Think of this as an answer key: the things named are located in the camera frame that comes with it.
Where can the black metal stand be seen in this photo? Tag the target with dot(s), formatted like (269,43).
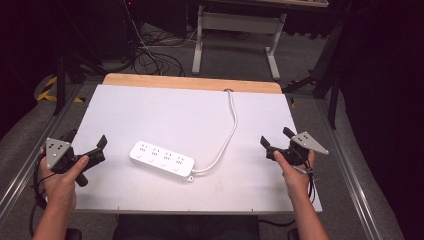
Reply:
(328,76)
(60,83)

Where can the aluminium rail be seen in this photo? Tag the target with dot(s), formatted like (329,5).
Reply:
(36,143)
(350,180)

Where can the yellow black hazard tape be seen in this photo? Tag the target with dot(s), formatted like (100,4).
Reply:
(46,91)

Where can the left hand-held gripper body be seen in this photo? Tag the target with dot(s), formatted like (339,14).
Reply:
(56,151)

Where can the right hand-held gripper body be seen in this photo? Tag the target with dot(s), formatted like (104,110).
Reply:
(300,150)

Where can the wooden background table top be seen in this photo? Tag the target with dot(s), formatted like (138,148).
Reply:
(293,2)

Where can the white metal table frame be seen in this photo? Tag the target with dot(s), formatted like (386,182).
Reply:
(238,22)

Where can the person's right hand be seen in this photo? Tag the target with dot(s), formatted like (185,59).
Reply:
(295,180)

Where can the white power strip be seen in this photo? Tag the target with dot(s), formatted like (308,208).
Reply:
(162,160)

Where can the person's left hand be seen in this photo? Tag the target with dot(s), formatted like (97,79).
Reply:
(60,188)

